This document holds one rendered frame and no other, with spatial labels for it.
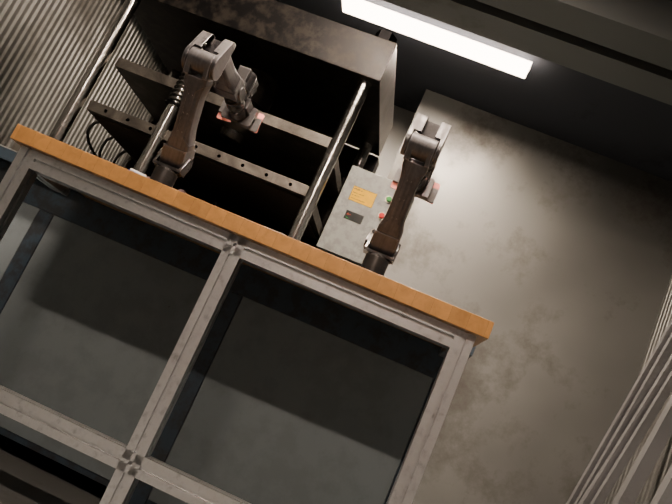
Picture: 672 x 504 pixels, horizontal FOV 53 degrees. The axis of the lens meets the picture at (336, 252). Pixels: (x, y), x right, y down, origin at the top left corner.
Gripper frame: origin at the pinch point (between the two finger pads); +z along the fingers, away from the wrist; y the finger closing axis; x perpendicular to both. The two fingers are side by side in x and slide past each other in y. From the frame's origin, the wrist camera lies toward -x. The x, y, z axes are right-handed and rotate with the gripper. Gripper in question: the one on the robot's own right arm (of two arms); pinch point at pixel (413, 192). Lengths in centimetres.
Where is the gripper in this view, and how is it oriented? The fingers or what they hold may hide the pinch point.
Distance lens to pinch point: 215.4
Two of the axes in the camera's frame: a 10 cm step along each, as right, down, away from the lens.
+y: -9.2, -3.8, 1.2
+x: -4.0, 8.9, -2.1
